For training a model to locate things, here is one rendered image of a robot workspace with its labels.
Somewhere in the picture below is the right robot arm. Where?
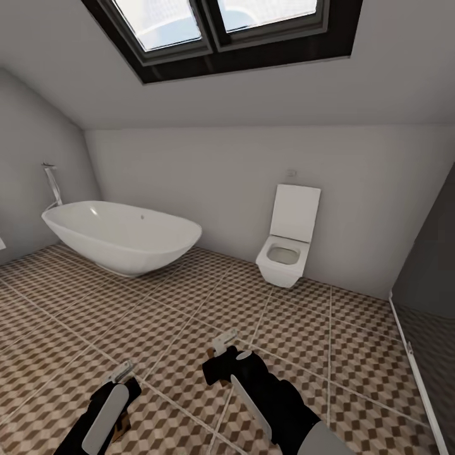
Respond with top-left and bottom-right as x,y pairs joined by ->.
202,329 -> 357,455

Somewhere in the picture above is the mousetrap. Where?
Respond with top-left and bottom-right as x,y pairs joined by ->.
111,410 -> 131,443
207,348 -> 229,387

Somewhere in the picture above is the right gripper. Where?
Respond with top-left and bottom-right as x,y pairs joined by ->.
202,346 -> 237,385

